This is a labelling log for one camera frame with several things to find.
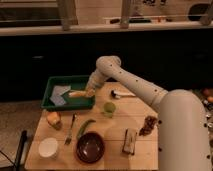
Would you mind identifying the brown rectangular block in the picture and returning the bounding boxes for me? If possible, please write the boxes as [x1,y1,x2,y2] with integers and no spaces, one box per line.
[122,128,137,155]

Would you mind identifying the white handled brush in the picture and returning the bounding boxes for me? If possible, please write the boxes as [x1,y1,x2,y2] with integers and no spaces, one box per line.
[111,90,136,99]

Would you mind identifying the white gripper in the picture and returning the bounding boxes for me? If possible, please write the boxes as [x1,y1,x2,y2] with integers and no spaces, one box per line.
[85,70,108,98]

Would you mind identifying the brown pine cone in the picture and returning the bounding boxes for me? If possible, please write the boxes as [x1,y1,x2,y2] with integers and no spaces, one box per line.
[139,116,157,136]

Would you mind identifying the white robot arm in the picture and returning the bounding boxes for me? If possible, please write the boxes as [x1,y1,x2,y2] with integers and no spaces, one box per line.
[87,56,212,171]

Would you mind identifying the dark red bowl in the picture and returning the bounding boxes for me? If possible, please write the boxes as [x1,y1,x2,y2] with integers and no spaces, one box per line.
[76,132,105,164]

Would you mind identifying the grey folded cloth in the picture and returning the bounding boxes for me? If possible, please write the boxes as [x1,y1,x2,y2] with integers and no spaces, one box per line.
[50,85,71,106]

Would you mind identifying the white cup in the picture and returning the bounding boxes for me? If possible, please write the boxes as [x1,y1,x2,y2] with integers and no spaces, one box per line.
[38,138,58,158]

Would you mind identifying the green plastic tray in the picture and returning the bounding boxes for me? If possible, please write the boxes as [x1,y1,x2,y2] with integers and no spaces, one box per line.
[41,75,95,111]

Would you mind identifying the green cucumber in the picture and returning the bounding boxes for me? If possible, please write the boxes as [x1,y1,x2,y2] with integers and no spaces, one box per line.
[76,119,96,140]

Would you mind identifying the orange fruit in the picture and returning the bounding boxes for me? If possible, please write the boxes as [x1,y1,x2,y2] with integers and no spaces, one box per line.
[46,112,62,130]

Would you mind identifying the yellow banana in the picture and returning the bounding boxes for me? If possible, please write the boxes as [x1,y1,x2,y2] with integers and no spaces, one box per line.
[69,91,86,98]

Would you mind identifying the black pole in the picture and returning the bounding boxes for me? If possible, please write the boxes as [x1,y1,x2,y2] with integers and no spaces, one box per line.
[13,130,27,171]

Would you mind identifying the green plastic cup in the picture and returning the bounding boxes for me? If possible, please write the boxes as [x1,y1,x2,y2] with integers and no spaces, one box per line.
[103,102,116,118]

